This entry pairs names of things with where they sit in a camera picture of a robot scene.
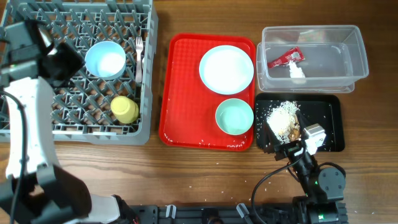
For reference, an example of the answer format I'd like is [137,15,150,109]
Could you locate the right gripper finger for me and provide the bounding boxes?
[295,110,311,141]
[263,120,280,153]

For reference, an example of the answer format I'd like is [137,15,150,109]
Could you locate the rice and food scraps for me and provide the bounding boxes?
[266,101,301,144]

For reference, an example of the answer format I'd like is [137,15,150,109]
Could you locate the green bowl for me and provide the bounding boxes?
[215,98,254,136]

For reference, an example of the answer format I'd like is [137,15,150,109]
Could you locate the light blue small bowl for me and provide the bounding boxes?
[85,41,126,80]

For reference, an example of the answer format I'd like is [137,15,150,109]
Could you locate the white napkin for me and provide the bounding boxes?
[289,61,306,85]

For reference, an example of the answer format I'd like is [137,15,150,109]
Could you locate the red sauce packet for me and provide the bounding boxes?
[267,47,305,68]

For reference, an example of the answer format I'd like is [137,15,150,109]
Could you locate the yellow plastic cup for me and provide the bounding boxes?
[111,96,139,124]

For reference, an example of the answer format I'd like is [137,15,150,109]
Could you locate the white plastic fork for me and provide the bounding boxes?
[136,36,144,83]

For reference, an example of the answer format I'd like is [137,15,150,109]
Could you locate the light blue plate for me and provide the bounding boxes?
[198,45,254,95]

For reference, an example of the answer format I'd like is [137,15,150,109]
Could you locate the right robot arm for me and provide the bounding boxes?
[253,122,348,223]

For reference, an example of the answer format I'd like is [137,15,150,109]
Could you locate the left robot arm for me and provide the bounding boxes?
[1,20,123,223]

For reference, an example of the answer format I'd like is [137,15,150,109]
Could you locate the black waste tray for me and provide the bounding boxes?
[254,93,345,152]

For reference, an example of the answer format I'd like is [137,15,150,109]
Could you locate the grey dishwasher rack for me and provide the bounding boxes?
[1,0,159,145]

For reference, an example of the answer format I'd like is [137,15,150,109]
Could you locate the clear plastic bin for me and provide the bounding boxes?
[256,25,369,93]

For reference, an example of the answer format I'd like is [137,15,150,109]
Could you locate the red plastic tray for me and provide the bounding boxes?
[159,33,256,151]

